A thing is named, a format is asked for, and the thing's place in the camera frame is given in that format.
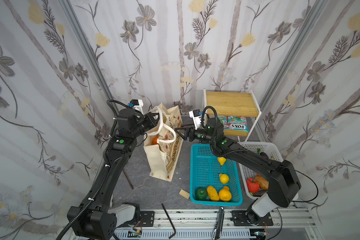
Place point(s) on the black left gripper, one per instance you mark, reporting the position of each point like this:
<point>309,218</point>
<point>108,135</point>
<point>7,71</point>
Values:
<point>151,119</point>

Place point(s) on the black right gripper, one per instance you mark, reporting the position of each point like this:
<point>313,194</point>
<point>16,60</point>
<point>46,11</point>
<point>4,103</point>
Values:
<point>190,134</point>

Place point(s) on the round orange tomato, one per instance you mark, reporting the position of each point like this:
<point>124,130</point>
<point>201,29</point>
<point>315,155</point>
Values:
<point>155,140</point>

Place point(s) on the cream canvas grocery bag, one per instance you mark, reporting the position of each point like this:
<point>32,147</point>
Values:
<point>163,157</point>

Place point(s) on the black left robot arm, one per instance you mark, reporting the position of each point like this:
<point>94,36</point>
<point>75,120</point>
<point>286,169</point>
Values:
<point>91,219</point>

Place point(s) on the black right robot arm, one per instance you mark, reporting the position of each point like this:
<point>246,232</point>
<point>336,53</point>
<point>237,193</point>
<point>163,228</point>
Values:
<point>284,183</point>

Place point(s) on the Fox's candy bag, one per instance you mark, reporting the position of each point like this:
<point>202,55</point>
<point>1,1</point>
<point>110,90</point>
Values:
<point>234,123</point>

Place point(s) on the white wooden two-tier shelf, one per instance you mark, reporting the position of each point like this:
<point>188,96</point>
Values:
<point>234,104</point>

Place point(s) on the teal plastic basket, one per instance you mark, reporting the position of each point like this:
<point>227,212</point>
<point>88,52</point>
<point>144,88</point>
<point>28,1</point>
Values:
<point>205,170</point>

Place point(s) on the small wooden block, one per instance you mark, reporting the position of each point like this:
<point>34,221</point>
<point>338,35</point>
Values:
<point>184,194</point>

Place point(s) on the green bell pepper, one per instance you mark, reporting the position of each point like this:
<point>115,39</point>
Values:
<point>201,194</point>

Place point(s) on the yellow corn cob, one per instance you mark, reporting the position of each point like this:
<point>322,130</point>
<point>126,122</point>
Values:
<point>212,194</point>

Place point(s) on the black hex key on floor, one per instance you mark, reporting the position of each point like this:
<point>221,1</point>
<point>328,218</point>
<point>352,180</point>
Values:
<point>128,179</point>

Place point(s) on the white plastic basket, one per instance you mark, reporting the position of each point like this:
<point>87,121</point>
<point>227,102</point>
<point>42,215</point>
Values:
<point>270,149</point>

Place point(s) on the yellow gourd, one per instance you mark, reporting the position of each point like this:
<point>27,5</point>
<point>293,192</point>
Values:
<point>225,194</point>

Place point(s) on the purple eggplant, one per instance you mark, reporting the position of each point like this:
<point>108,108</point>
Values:
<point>264,155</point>

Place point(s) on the red tomato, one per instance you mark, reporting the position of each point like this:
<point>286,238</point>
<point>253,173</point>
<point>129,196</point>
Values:
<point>252,185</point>

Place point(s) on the brown potato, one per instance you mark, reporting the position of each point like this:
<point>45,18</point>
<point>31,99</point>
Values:
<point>264,184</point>

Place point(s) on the black metal cylinder tool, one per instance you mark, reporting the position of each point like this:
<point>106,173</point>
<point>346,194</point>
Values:
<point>219,224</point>

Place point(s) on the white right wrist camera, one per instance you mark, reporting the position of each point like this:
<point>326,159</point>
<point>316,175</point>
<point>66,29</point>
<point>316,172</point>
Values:
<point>196,115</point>

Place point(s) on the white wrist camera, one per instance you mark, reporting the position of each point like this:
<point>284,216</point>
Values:
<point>137,105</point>
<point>196,115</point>

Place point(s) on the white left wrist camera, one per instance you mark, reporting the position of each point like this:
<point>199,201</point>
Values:
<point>137,105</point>

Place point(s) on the black hex key on rail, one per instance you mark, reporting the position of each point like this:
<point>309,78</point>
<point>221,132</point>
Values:
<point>170,221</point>

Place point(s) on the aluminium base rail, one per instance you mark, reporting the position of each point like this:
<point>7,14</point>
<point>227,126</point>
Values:
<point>281,224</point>

